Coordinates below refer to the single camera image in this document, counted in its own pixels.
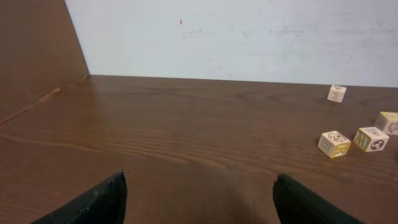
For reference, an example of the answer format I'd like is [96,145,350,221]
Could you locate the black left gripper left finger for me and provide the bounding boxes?
[34,172,127,224]

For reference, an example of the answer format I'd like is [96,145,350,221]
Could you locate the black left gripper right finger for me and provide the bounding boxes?
[272,174,362,224]

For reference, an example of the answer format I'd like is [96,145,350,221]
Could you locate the wooden block letter B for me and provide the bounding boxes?
[318,131,351,158]

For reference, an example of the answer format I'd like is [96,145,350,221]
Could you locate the wooden block letter W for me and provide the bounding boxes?
[353,127,389,152]

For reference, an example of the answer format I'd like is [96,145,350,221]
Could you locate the wooden block number 3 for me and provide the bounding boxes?
[327,85,346,103]

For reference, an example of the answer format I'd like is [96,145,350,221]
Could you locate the yellow top wooden block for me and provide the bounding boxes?
[374,111,398,135]

